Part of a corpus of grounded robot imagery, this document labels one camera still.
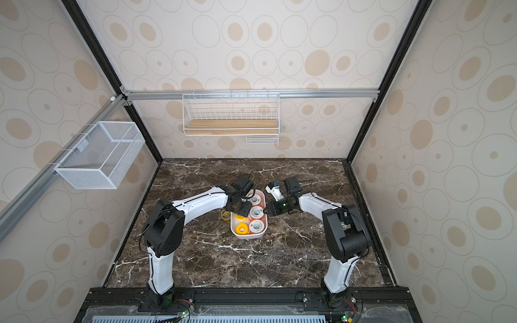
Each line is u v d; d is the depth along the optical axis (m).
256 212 0.94
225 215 0.95
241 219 0.94
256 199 0.97
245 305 0.73
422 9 0.67
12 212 0.51
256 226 0.89
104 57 0.80
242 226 0.90
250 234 0.88
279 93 0.90
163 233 0.51
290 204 0.71
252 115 1.00
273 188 0.85
